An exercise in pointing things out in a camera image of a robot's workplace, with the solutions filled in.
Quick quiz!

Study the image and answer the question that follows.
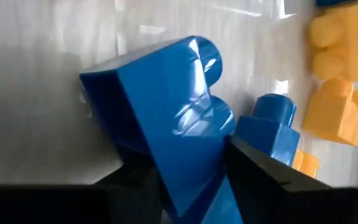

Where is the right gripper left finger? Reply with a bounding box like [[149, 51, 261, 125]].
[[0, 155, 167, 224]]

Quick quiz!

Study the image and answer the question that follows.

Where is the translucent white table sheet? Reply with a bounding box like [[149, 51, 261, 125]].
[[0, 0, 358, 187]]

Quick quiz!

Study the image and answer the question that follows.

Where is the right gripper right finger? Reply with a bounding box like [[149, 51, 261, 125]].
[[225, 136, 358, 224]]

